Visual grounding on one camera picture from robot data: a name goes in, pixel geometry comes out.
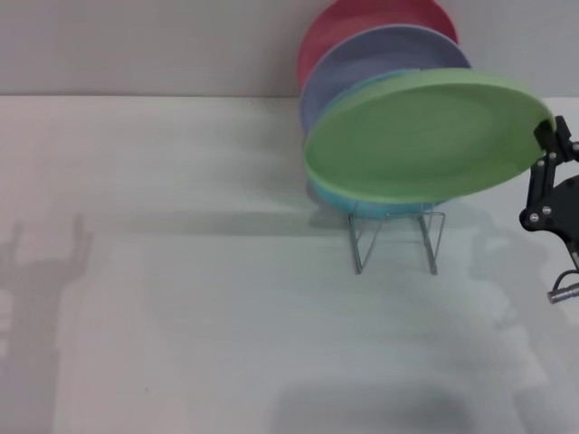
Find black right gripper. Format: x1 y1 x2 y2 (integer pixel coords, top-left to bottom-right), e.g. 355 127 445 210
518 116 579 254

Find green plate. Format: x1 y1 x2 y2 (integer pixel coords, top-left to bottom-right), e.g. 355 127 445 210
303 67 555 203

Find purple plate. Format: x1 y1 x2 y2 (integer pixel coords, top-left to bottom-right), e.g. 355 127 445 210
299 25 471 137

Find light blue plate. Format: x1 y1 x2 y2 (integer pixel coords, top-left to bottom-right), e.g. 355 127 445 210
306 70 447 216

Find red plate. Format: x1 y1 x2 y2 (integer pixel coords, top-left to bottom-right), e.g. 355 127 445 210
296 0 460 91

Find silver plug black cable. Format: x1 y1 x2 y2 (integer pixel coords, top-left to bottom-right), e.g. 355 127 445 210
546 250 579 307

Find metal wire plate rack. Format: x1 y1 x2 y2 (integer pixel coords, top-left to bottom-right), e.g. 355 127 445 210
346 201 449 276

